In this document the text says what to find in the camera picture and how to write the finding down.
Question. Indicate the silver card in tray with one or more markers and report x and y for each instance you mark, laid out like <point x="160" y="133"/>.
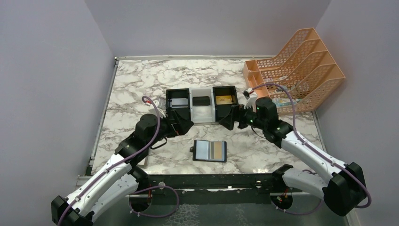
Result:
<point x="179" y="102"/>

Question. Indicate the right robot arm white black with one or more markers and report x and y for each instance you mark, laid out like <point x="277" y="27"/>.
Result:
<point x="339" y="185"/>

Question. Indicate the items inside file rack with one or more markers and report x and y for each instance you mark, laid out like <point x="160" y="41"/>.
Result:
<point x="278" y="96"/>

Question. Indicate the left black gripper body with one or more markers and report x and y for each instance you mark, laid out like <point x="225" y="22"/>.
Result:
<point x="173" y="123"/>

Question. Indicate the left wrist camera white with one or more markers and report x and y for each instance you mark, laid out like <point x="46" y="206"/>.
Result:
<point x="160" y="103"/>

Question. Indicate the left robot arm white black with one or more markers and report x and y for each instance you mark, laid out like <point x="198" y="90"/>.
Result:
<point x="120" y="175"/>

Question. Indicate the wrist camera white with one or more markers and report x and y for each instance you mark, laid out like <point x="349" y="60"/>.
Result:
<point x="160" y="103"/>
<point x="250" y="96"/>

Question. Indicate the black card in tray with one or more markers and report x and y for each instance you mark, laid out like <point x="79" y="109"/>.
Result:
<point x="201" y="101"/>

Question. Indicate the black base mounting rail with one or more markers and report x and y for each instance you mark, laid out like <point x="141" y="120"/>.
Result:
<point x="202" y="189"/>

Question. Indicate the gold VIP card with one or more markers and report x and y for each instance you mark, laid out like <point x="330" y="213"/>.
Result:
<point x="224" y="100"/>

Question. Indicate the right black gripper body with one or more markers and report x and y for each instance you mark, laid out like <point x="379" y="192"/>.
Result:
<point x="235" y="115"/>

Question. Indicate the black leather card holder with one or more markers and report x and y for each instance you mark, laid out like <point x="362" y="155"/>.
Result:
<point x="210" y="151"/>

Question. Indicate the black white three-compartment tray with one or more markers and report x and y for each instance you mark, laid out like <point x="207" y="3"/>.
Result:
<point x="202" y="114"/>

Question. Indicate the orange plastic file rack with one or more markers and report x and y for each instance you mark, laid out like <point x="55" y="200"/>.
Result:
<point x="304" y="58"/>

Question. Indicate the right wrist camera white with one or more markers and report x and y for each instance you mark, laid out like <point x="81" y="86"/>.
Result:
<point x="250" y="96"/>

